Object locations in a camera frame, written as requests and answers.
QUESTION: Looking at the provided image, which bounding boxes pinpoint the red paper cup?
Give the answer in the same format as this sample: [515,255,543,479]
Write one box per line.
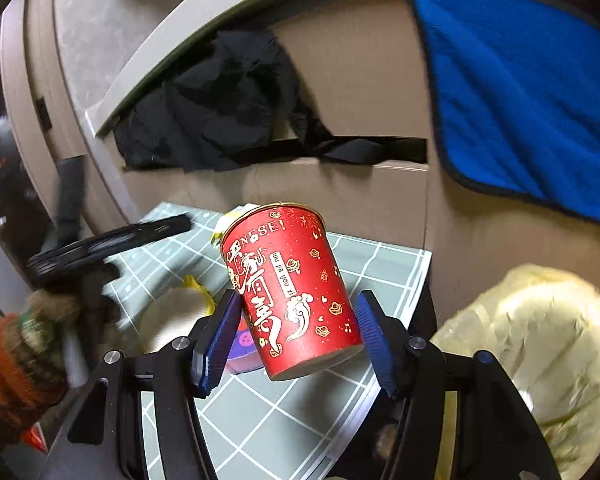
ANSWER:
[220,202,366,381]

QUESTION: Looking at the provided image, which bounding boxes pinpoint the beige plastic bag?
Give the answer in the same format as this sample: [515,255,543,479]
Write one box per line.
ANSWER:
[430,264,600,480]

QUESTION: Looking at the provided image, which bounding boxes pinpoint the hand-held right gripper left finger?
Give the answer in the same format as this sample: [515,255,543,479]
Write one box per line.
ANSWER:
[40,290,243,480]

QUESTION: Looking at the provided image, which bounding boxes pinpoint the brown cardboard box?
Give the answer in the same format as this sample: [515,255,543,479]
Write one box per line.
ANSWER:
[120,0,600,271]

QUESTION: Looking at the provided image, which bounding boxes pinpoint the white purple packet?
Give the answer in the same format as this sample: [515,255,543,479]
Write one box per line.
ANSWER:
[225,317,266,376]

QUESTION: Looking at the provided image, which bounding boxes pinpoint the blue cloth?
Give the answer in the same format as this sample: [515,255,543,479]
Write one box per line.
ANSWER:
[407,0,600,226]

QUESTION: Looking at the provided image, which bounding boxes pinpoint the yellow snack packet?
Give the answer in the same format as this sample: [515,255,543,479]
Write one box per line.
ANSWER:
[211,203,258,248]

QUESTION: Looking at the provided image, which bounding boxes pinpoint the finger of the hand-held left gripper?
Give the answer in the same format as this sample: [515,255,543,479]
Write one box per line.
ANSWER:
[27,214,193,286]

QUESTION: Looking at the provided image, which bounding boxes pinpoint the person's left forearm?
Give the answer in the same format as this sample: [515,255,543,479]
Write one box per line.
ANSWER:
[0,290,86,436]

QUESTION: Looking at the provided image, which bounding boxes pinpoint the green grid mat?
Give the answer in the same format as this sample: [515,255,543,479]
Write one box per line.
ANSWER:
[100,202,433,480]

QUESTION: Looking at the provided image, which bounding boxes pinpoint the black cloth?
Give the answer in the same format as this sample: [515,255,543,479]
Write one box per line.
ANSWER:
[112,30,428,173]

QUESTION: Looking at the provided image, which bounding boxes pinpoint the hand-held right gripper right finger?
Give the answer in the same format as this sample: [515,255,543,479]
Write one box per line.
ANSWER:
[355,290,563,480]

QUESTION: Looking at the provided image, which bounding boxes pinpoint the fruit in white foam net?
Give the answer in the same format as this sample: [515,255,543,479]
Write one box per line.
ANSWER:
[139,275,218,356]

